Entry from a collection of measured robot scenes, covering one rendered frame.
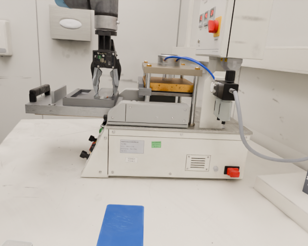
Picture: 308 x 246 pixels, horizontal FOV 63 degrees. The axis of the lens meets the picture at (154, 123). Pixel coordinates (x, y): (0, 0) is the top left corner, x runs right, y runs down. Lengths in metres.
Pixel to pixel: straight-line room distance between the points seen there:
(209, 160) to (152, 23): 1.76
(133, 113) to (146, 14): 1.71
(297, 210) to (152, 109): 0.47
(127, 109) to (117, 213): 0.30
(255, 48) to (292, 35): 0.46
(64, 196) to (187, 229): 0.35
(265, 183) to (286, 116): 0.46
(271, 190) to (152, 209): 0.36
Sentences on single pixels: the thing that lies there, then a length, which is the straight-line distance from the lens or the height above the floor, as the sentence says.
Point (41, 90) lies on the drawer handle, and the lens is 0.95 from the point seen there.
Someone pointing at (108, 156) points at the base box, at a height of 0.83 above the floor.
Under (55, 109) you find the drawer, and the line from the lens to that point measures 0.85.
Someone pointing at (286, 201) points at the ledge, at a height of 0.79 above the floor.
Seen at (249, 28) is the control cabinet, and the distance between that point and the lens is 0.81.
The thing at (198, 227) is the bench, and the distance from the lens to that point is 0.67.
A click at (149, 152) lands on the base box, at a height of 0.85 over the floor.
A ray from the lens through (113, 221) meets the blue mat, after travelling 0.66.
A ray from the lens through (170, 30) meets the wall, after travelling 2.45.
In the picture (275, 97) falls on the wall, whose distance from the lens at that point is 1.29.
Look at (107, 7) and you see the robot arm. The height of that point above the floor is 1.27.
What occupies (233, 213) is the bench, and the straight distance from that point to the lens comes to 0.75.
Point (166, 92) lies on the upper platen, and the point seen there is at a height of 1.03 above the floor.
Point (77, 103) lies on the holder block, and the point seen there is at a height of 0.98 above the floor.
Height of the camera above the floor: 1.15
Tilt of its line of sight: 16 degrees down
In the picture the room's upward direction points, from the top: 4 degrees clockwise
